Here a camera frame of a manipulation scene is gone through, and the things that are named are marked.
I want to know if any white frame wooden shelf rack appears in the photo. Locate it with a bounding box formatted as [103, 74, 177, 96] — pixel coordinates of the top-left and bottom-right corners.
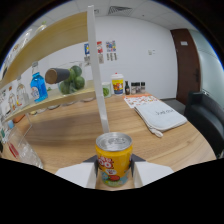
[0, 4, 111, 134]

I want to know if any white folded towel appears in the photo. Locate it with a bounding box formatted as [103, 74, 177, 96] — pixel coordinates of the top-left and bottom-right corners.
[133, 100, 189, 138]

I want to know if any red wall poster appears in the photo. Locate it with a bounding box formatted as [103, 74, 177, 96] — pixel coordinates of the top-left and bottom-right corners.
[96, 40, 104, 54]

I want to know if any dark sauce bottle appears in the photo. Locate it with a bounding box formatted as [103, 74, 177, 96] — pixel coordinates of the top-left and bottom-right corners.
[124, 80, 131, 96]

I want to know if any glass jar with limes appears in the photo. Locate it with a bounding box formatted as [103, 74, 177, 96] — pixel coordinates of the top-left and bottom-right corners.
[57, 61, 88, 96]

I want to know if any colourful wall poster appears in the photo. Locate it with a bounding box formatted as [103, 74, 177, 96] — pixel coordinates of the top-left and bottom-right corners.
[105, 40, 117, 53]

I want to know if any blue wall poster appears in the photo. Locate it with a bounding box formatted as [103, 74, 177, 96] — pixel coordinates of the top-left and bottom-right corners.
[83, 42, 91, 56]

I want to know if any black cylinder cork end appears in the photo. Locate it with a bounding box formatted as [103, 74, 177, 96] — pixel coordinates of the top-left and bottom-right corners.
[44, 67, 72, 85]

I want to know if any ceiling air vent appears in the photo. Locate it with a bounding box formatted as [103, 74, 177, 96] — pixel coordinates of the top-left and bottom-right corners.
[107, 5, 133, 16]

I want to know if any brown door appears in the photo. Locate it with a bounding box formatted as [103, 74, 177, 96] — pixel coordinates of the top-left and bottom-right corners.
[170, 28, 203, 106]

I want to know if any orange patterned mat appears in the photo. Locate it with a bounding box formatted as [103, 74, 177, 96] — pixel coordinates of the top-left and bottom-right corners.
[123, 93, 161, 109]

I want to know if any white green cup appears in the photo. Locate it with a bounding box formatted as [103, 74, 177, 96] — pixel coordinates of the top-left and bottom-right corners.
[101, 81, 113, 98]

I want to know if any black armchair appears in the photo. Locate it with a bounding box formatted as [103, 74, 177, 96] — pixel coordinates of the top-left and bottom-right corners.
[184, 90, 224, 159]

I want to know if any blue liquid glass bottle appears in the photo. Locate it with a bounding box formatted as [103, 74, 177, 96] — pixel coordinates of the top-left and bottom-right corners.
[29, 60, 49, 104]

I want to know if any yellow juice can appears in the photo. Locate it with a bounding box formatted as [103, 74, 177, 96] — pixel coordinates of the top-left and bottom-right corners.
[95, 131, 134, 188]

